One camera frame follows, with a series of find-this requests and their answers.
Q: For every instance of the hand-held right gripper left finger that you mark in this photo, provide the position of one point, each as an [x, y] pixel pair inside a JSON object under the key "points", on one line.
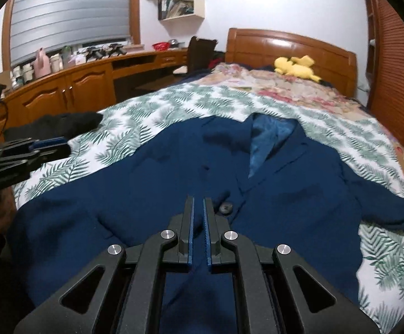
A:
{"points": [[189, 231]]}

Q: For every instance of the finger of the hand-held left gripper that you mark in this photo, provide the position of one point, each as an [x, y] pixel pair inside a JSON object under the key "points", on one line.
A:
{"points": [[47, 143], [38, 159]]}

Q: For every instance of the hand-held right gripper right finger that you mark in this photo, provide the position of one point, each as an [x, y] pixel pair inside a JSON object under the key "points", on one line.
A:
{"points": [[207, 236]]}

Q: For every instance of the navy blue suit jacket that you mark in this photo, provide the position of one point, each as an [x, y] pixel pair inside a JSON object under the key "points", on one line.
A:
{"points": [[146, 181]]}

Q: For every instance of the black cloth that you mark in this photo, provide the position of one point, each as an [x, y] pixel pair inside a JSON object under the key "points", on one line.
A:
{"points": [[63, 122]]}

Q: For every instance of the wooden cabinet counter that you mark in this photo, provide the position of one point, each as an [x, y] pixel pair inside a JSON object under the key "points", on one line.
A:
{"points": [[83, 83]]}

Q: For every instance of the pink bottle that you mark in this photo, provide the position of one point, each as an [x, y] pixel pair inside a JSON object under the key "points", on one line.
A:
{"points": [[42, 64]]}

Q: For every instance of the green bottle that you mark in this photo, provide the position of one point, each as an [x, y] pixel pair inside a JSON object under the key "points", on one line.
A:
{"points": [[66, 55]]}

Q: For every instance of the grey window blind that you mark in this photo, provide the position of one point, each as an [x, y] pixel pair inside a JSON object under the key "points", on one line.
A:
{"points": [[69, 10]]}

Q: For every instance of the green leaf print bedsheet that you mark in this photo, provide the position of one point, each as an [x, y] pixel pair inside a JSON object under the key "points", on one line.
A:
{"points": [[195, 101]]}

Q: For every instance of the red basket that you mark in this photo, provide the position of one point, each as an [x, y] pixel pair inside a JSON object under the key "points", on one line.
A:
{"points": [[161, 46]]}

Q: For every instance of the floral quilt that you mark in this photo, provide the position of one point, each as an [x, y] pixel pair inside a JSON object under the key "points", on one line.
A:
{"points": [[281, 87]]}

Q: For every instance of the dark chair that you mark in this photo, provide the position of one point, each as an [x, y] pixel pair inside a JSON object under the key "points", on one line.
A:
{"points": [[202, 54]]}

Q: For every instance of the yellow plush toy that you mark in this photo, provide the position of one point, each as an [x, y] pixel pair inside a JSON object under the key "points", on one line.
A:
{"points": [[297, 69]]}

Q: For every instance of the wooden bed headboard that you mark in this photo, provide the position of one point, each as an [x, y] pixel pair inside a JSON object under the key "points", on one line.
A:
{"points": [[285, 43]]}

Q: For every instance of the wooden louvered wardrobe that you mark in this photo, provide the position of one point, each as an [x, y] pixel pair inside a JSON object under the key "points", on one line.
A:
{"points": [[396, 76]]}

